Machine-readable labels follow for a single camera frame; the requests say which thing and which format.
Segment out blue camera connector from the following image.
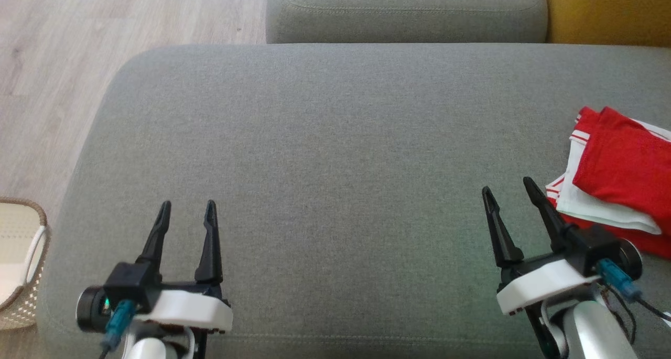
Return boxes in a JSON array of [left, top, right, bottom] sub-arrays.
[[597, 258, 643, 303], [102, 299, 138, 352]]

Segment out grey sofa back cushion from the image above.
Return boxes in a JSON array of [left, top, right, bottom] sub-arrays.
[[266, 0, 548, 44]]

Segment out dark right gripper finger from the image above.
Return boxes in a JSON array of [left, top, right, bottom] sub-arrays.
[[481, 186, 525, 269], [523, 177, 569, 254]]

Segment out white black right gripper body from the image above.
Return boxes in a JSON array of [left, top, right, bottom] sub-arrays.
[[495, 253, 602, 316]]

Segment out red shorts with white stripes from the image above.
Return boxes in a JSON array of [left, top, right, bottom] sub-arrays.
[[572, 106, 671, 236]]

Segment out blue left camera connector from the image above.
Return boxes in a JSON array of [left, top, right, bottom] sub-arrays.
[[102, 299, 138, 352]]

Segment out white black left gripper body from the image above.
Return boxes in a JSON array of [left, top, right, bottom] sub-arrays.
[[134, 280, 234, 333]]

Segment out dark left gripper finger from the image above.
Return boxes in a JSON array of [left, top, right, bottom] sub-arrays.
[[195, 200, 223, 286], [135, 201, 172, 268]]

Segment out blue right camera connector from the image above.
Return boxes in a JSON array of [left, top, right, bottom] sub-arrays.
[[597, 258, 643, 303]]

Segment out woven laundry basket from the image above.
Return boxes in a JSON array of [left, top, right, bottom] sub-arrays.
[[0, 197, 51, 331]]

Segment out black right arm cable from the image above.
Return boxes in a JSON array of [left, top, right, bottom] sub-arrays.
[[603, 283, 671, 325]]

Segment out grey sofa seat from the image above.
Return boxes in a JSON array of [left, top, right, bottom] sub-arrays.
[[37, 43, 671, 359]]

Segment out red jersey with white sleeves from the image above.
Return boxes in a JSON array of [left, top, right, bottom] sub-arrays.
[[545, 107, 671, 259]]

